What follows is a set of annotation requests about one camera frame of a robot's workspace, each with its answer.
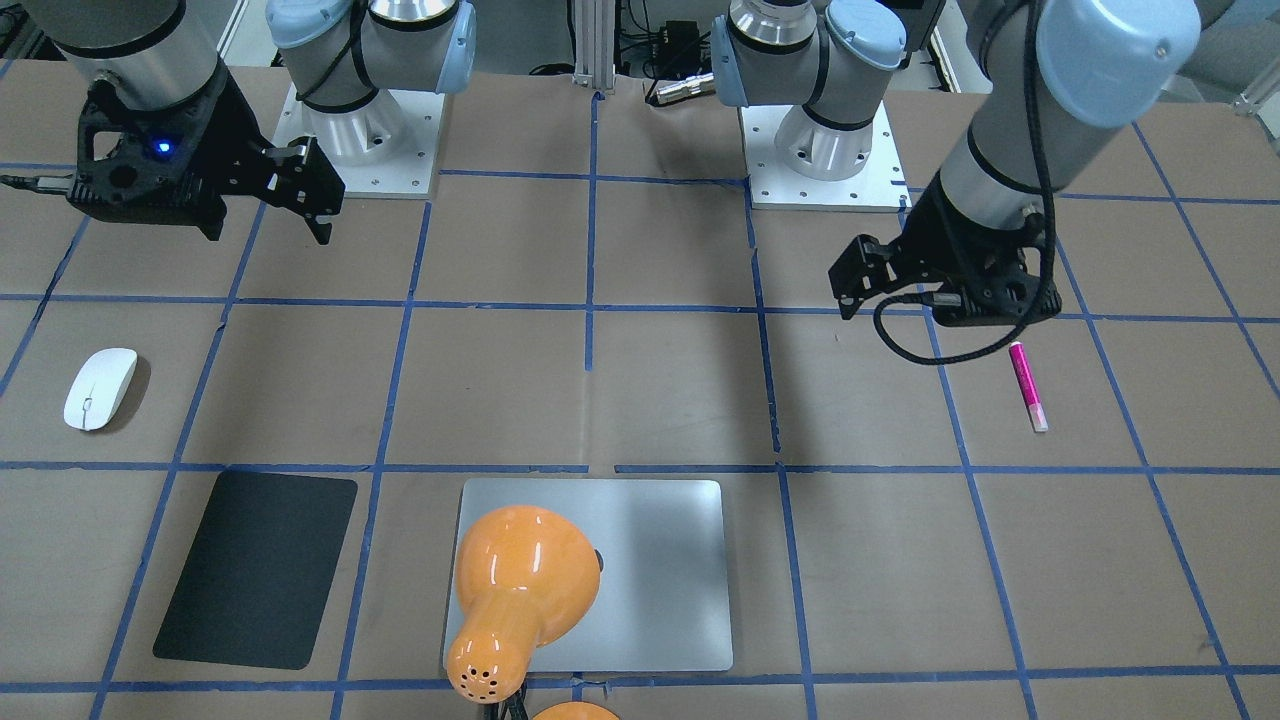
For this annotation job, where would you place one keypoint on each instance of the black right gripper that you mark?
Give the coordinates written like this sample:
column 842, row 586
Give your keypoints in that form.
column 222, row 140

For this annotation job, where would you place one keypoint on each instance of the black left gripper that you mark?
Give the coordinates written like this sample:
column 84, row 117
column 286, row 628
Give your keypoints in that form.
column 942, row 240

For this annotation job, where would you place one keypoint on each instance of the pink highlighter pen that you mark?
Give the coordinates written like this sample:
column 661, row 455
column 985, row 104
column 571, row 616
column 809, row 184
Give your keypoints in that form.
column 1028, row 388

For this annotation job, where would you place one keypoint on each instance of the white computer mouse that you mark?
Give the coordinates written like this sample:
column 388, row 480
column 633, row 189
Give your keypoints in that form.
column 99, row 388

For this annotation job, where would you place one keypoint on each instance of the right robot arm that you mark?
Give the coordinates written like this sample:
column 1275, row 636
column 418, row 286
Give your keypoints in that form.
column 340, row 53

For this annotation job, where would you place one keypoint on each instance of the silver laptop notebook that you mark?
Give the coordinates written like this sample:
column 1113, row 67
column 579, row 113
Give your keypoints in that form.
column 664, row 602

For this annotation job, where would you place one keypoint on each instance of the black mousepad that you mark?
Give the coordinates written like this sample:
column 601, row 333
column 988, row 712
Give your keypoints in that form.
column 258, row 573

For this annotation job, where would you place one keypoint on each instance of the orange desk lamp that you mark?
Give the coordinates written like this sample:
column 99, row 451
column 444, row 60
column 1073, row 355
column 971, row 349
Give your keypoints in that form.
column 523, row 576

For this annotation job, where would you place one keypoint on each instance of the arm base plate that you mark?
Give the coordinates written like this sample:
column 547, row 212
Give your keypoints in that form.
column 795, row 164
column 386, row 150

